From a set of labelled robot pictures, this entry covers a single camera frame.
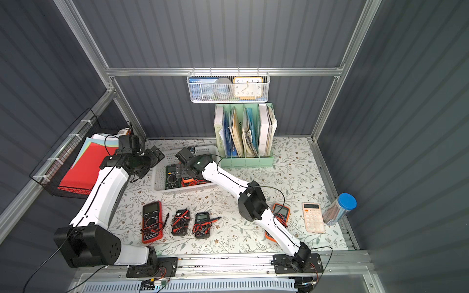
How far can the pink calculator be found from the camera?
33.2 inches

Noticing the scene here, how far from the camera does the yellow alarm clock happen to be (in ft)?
2.90

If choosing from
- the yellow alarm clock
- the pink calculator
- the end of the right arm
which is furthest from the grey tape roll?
the pink calculator

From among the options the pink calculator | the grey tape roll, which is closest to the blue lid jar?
the pink calculator

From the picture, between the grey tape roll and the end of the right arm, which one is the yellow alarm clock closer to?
the grey tape roll
